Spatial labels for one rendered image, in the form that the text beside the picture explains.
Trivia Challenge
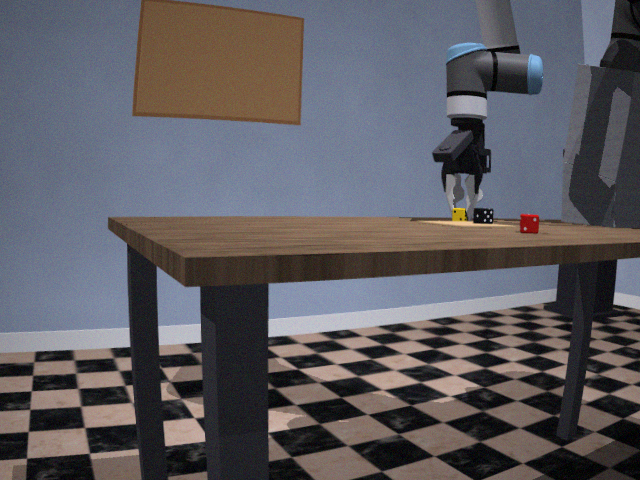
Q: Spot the yellow die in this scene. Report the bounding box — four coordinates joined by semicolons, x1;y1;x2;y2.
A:
452;208;468;221

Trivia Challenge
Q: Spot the red die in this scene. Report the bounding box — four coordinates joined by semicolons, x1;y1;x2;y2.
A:
520;214;539;234

